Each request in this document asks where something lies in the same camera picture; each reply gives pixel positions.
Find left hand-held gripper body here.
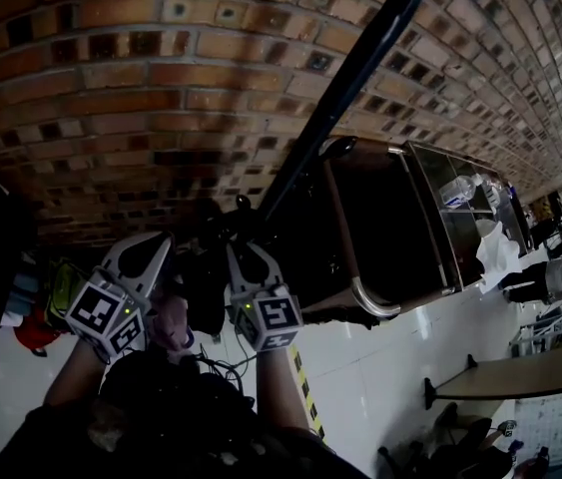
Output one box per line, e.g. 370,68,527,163
64,231,177,359

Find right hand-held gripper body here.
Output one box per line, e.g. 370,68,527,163
224,240,304,353

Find black bag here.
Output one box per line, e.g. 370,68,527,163
174,212,242,336

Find black coat rack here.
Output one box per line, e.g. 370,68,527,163
233,0,432,248

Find person's right forearm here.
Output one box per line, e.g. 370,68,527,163
254,345,312,436

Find person's left forearm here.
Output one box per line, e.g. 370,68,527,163
42,339,112,409

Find yellow-green bag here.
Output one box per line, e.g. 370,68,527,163
43,259,90,321

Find red bag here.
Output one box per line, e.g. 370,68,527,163
13,311,65,354

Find person's left hand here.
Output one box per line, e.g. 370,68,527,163
149,286,196,353

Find yellow black striped floor tape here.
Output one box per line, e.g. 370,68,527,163
287,345,329,444

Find person's black clothing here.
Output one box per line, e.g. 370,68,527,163
0,354,374,479

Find clear plastic bottle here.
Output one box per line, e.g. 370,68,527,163
438,176,477,210

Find glass display cabinet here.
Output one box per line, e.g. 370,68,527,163
404,140,534,291

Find white cloth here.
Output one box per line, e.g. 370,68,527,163
474,221,520,294

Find wooden table black legs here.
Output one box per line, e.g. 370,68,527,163
422,349,562,411

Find black cables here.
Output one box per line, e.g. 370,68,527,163
193,342,260,398

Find dark wooden cabinet metal frame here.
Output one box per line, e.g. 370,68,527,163
304,136,464,324

